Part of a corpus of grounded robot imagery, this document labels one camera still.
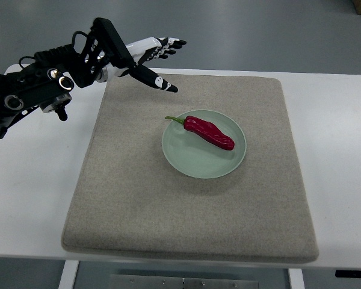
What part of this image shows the black white robot left hand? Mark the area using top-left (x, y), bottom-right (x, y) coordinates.
top-left (96, 36), bottom-right (187, 93)

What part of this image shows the red pepper with green stem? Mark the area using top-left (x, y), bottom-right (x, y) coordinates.
top-left (164, 116), bottom-right (235, 151)

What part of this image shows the light green round plate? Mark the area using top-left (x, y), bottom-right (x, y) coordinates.
top-left (162, 110), bottom-right (247, 179)

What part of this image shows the beige felt mat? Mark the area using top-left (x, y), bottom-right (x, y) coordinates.
top-left (61, 75), bottom-right (319, 263)

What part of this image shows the white table leg left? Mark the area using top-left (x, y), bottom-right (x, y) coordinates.
top-left (58, 260), bottom-right (79, 289)

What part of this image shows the white table leg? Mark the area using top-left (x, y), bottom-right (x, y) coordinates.
top-left (58, 260), bottom-right (79, 289)
top-left (288, 269), bottom-right (305, 289)

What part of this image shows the white table leg right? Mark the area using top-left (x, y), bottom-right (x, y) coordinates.
top-left (288, 269), bottom-right (305, 289)

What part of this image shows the black table control panel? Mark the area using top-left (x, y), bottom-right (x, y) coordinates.
top-left (335, 270), bottom-right (361, 279)

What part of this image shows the grey metal base plate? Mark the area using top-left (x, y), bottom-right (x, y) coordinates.
top-left (108, 275), bottom-right (259, 289)

